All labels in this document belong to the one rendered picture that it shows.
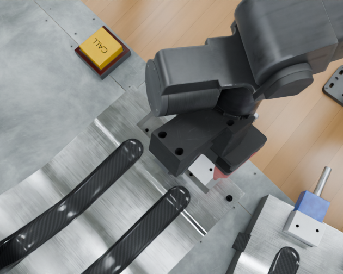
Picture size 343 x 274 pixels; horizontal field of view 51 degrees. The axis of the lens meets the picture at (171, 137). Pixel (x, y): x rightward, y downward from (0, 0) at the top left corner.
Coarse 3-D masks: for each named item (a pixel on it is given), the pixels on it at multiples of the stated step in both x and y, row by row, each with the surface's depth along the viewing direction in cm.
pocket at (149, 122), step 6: (150, 114) 62; (144, 120) 62; (150, 120) 63; (156, 120) 63; (162, 120) 62; (138, 126) 62; (144, 126) 63; (150, 126) 63; (156, 126) 63; (144, 132) 62; (150, 132) 62; (150, 138) 62
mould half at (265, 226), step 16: (256, 208) 65; (272, 208) 60; (288, 208) 60; (256, 224) 59; (272, 224) 59; (256, 240) 58; (272, 240) 58; (288, 240) 58; (320, 240) 58; (336, 240) 58; (240, 256) 58; (256, 256) 58; (272, 256) 58; (304, 256) 58; (320, 256) 58; (336, 256) 57; (240, 272) 56; (256, 272) 57; (304, 272) 57; (320, 272) 57; (336, 272) 57
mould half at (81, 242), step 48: (144, 96) 61; (96, 144) 60; (144, 144) 59; (48, 192) 57; (144, 192) 57; (192, 192) 57; (240, 192) 57; (0, 240) 52; (48, 240) 54; (96, 240) 56; (192, 240) 55
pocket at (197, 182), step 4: (184, 172) 61; (188, 172) 60; (188, 176) 60; (192, 176) 60; (192, 180) 60; (196, 180) 60; (196, 184) 60; (200, 184) 60; (200, 188) 60; (204, 188) 60; (204, 192) 60
